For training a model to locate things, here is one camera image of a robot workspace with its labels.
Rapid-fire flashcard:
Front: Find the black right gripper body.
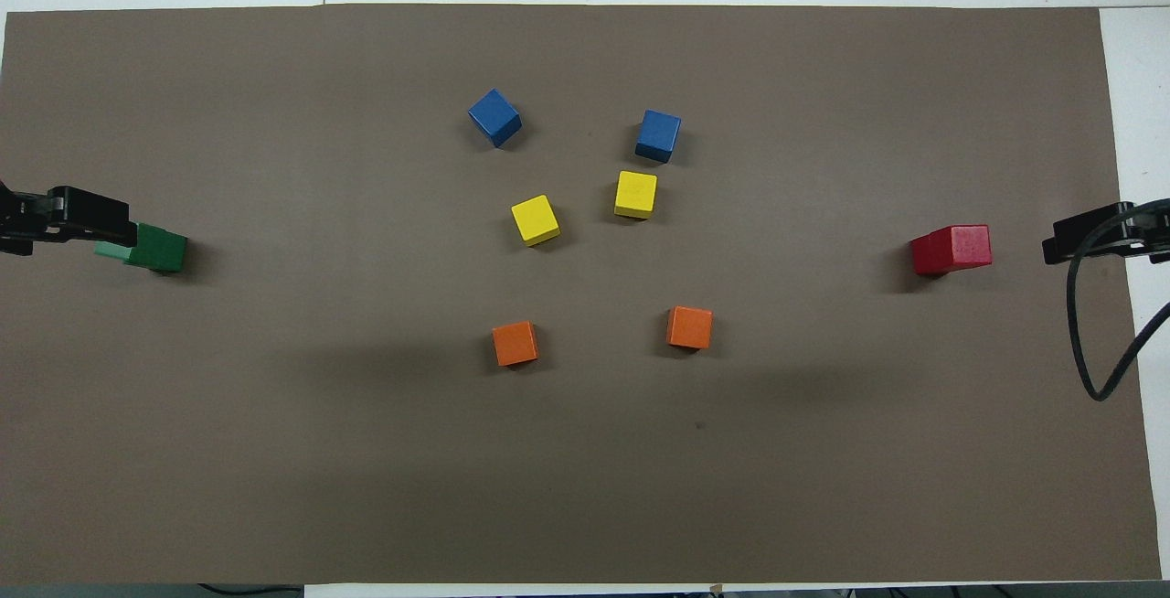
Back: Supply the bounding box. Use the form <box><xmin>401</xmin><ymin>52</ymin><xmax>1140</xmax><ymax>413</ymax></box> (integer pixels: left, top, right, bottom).
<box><xmin>1130</xmin><ymin>199</ymin><xmax>1170</xmax><ymax>263</ymax></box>

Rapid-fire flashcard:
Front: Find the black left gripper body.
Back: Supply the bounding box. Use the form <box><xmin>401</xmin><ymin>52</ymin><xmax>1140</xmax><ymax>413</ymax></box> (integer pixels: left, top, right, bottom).
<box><xmin>0</xmin><ymin>180</ymin><xmax>56</xmax><ymax>257</ymax></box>

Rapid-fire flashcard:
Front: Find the green wooden block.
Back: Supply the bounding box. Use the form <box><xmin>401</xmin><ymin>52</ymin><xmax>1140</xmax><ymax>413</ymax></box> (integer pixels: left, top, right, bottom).
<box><xmin>94</xmin><ymin>225</ymin><xmax>173</xmax><ymax>262</ymax></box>
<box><xmin>146</xmin><ymin>232</ymin><xmax>189</xmax><ymax>276</ymax></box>

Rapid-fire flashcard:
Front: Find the blue wooden block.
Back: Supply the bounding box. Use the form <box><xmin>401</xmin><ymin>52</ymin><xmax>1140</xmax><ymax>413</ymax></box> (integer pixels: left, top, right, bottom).
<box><xmin>634</xmin><ymin>109</ymin><xmax>683</xmax><ymax>165</ymax></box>
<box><xmin>467</xmin><ymin>88</ymin><xmax>524</xmax><ymax>149</ymax></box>

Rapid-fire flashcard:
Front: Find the orange wooden block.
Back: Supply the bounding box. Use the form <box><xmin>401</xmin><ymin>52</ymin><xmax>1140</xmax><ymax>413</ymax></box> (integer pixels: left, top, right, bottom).
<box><xmin>492</xmin><ymin>320</ymin><xmax>540</xmax><ymax>368</ymax></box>
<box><xmin>665</xmin><ymin>305</ymin><xmax>714</xmax><ymax>351</ymax></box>

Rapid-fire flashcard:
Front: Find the yellow wooden block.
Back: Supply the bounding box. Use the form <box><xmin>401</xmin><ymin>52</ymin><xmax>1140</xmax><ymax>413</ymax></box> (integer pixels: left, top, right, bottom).
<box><xmin>510</xmin><ymin>194</ymin><xmax>562</xmax><ymax>248</ymax></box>
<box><xmin>613</xmin><ymin>170</ymin><xmax>659</xmax><ymax>220</ymax></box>

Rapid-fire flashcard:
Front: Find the brown paper mat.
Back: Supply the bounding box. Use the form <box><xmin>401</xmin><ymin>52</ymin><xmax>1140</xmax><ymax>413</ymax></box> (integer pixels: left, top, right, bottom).
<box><xmin>0</xmin><ymin>4</ymin><xmax>1162</xmax><ymax>583</ymax></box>

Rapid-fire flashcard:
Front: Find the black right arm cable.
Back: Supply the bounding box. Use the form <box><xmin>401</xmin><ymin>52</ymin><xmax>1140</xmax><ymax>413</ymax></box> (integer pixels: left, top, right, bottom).
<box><xmin>1066</xmin><ymin>198</ymin><xmax>1170</xmax><ymax>402</ymax></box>

